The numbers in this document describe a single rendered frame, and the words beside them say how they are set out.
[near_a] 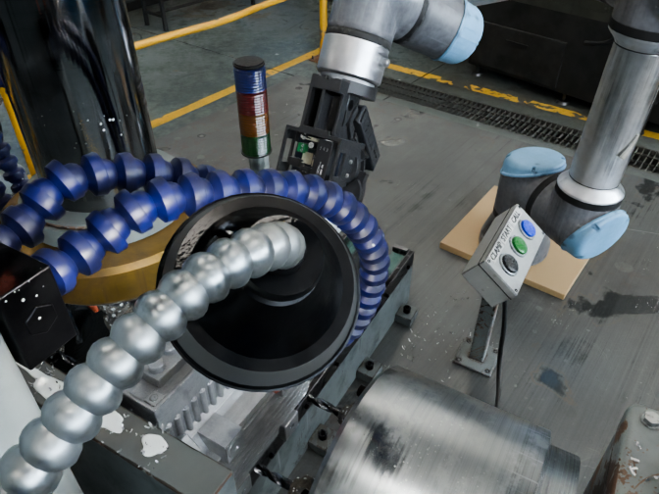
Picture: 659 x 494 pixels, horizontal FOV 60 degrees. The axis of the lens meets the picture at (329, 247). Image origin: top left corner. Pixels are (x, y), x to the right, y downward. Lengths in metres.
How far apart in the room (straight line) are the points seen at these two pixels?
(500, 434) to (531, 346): 0.60
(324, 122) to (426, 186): 0.91
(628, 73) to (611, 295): 0.49
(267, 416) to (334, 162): 0.30
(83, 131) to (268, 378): 0.28
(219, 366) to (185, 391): 0.42
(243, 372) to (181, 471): 0.36
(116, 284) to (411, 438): 0.28
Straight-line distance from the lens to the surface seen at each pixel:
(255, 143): 1.16
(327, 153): 0.62
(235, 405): 0.67
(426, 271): 1.24
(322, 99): 0.62
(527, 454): 0.54
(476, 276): 0.85
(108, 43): 0.41
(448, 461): 0.51
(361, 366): 1.02
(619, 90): 1.01
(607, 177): 1.08
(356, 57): 0.64
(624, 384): 1.14
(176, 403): 0.60
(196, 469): 0.54
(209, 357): 0.18
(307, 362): 0.19
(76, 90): 0.41
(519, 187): 1.18
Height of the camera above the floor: 1.60
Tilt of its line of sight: 38 degrees down
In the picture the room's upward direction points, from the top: straight up
